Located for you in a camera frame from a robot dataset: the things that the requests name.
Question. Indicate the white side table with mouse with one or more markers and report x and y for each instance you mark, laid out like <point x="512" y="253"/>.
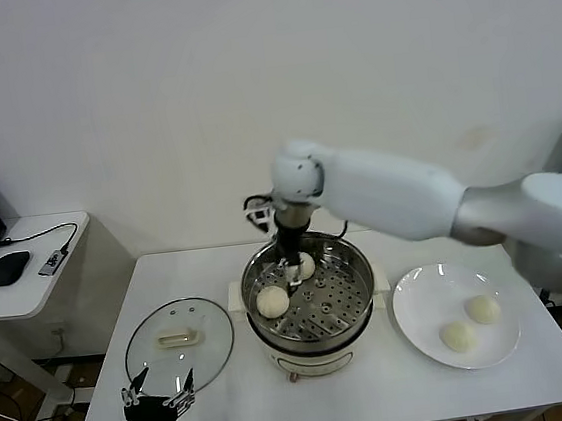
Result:
<point x="29" y="297"/>

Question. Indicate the white wall socket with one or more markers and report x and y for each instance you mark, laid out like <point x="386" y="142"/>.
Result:
<point x="58" y="330"/>

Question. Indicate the perforated stainless steel steamer basket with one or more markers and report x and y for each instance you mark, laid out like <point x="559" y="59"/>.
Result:
<point x="331" y="306"/>

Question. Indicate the cream electric cooking pot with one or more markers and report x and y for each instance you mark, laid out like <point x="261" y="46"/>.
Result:
<point x="317" y="362"/>

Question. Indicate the black computer mouse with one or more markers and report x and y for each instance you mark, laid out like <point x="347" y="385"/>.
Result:
<point x="10" y="269"/>

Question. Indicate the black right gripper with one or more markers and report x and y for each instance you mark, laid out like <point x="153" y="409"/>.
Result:
<point x="292" y="244"/>

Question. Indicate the white round plate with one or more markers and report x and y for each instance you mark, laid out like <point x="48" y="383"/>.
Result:
<point x="431" y="295"/>

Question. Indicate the white steamed baozi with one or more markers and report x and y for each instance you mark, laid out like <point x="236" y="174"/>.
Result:
<point x="458" y="336"/>
<point x="308" y="267"/>
<point x="272" y="302"/>
<point x="482" y="309"/>

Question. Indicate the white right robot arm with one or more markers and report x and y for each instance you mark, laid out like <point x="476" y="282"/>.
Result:
<point x="385" y="199"/>

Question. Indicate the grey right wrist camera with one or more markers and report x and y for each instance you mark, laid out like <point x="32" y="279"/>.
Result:
<point x="259" y="218"/>

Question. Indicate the grey usb hub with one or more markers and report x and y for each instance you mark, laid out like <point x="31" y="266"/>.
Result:
<point x="52" y="262"/>

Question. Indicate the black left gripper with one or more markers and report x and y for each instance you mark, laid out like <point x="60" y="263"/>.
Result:
<point x="151" y="410"/>

